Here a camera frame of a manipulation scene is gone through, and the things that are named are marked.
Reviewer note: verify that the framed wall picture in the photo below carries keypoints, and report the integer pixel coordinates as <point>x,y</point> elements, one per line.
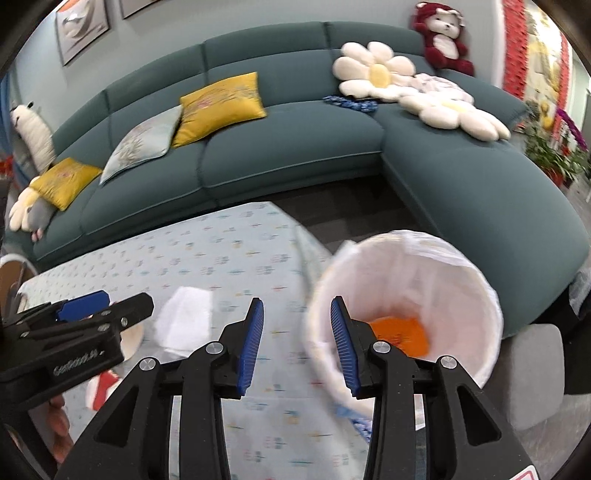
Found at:
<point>79,23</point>

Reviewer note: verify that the red white plastic bag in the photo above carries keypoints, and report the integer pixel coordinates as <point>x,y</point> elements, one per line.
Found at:
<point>100,388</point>

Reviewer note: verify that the grey white plush toy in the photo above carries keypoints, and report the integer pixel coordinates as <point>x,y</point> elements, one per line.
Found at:
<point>31,213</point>

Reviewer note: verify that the pink patterned blanket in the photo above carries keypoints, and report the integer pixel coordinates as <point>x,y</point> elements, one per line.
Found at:
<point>440,86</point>

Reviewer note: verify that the light blue floral cushion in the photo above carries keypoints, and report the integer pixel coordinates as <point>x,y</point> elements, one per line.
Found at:
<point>147,141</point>

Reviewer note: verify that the white plush bolster toy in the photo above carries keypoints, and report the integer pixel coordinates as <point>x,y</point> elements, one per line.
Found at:
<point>36,135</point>

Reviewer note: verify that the teal sectional sofa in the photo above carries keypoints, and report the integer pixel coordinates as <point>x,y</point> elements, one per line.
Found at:
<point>486,198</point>

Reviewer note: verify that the red white plush bear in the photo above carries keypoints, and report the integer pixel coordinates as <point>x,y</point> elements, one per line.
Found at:
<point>441,27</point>

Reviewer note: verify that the flat white flower pillow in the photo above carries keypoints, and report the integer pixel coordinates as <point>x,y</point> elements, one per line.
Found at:
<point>443,113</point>

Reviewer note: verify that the folded white towel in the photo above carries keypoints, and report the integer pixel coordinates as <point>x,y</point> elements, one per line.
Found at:
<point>183,324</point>

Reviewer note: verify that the blue knotted rope toy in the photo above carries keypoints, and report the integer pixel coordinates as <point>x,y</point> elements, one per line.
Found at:
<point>364,106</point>

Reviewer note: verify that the floral light blue tablecloth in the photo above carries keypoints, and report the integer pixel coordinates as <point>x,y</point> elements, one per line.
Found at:
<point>286,426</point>

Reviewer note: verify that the person's hand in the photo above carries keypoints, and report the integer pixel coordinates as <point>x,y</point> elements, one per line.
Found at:
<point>59,425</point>

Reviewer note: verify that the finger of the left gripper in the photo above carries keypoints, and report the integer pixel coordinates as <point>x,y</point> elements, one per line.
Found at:
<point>82,307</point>

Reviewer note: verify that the potted green plant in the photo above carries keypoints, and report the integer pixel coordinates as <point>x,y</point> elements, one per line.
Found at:
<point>563,157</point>

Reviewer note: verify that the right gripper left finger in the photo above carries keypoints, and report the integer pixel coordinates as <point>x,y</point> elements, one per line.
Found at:
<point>129,436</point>

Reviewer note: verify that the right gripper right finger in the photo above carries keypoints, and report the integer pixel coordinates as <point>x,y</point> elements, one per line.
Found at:
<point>467,437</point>

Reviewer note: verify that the grey ottoman stool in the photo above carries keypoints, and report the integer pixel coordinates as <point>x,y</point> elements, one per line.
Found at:
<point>527,383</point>

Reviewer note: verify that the orange plastic bag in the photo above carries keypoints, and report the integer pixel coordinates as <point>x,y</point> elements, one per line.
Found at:
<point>407,334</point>

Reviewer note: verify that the trash bin with white liner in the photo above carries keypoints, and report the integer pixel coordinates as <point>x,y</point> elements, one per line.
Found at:
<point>406,274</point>

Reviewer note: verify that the yellow embroidered cushion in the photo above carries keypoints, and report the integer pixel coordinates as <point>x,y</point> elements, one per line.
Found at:
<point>224,103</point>

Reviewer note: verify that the upright white flower pillow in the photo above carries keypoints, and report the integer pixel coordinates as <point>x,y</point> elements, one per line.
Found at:
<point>373,72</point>

